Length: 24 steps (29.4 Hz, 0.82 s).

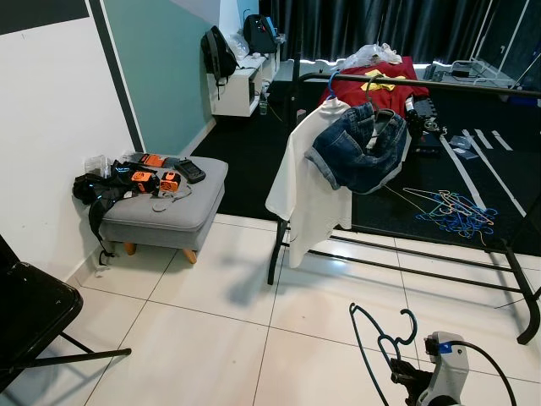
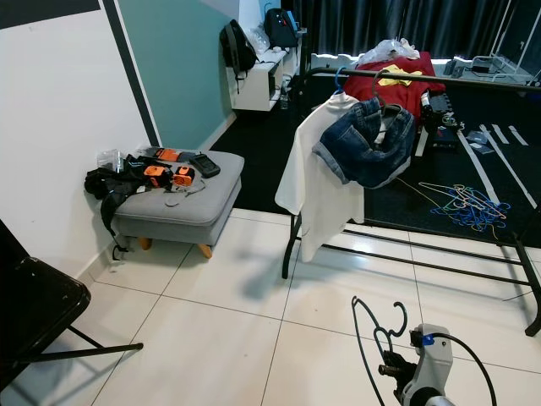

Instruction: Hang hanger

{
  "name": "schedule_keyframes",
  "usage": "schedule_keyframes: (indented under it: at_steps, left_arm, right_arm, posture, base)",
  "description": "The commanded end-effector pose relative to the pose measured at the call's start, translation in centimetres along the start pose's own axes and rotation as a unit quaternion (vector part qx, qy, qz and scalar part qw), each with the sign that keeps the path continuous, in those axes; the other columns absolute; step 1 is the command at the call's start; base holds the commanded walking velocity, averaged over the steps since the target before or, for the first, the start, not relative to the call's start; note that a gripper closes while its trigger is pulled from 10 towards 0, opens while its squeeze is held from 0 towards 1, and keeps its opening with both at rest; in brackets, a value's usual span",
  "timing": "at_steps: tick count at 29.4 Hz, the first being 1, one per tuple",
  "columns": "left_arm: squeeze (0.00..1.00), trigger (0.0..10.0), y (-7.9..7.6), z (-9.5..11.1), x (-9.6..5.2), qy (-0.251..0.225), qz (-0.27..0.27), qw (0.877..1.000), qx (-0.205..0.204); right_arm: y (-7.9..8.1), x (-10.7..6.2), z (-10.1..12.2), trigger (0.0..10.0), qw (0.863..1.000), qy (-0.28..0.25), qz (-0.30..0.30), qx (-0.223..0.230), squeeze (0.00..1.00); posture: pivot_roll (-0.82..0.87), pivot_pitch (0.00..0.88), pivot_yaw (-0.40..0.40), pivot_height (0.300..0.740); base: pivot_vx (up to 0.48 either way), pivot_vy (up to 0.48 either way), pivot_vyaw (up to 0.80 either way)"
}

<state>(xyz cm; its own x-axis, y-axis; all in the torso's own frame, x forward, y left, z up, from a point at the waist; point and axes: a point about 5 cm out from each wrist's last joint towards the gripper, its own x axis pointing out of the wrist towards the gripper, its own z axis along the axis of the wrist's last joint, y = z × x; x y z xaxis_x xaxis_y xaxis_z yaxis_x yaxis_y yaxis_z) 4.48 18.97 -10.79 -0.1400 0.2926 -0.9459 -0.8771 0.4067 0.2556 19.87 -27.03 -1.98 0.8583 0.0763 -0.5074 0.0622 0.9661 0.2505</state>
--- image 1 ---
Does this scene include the clear plastic bag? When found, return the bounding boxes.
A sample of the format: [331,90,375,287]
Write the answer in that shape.
[85,154,115,178]

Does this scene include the black remote controller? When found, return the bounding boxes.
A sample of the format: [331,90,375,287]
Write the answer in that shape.
[175,159,207,184]

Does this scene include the grey padded ottoman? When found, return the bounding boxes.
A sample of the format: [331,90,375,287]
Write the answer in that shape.
[100,152,229,265]

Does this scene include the dark blue plastic hanger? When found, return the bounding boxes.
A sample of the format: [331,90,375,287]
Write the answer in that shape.
[349,303,421,406]

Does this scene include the dark blue denim shorts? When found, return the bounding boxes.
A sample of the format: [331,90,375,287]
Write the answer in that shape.
[304,101,413,195]

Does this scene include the dark curtain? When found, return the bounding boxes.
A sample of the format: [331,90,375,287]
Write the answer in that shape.
[270,0,541,64]

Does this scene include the black metal machine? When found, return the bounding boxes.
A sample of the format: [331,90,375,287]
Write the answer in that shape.
[404,95,447,140]

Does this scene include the black folding chair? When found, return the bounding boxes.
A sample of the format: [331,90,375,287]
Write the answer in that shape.
[0,237,132,394]

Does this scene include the white t-shirt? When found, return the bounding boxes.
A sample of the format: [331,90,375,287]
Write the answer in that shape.
[265,97,356,270]

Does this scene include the black strap bag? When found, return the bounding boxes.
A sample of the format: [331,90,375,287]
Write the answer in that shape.
[72,165,136,259]

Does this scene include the red flag with yellow star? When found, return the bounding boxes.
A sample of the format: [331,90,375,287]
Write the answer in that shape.
[320,58,429,115]

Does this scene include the coloured hanger pile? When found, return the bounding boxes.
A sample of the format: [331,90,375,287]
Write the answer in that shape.
[403,188,500,236]

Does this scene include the black backpack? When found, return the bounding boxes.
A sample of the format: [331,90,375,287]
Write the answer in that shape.
[243,13,281,53]
[200,25,239,85]

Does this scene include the white shelf unit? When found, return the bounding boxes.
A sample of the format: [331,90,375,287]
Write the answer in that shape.
[209,38,284,118]

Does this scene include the white plastic bag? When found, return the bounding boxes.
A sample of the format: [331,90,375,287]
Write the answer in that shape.
[342,42,405,70]

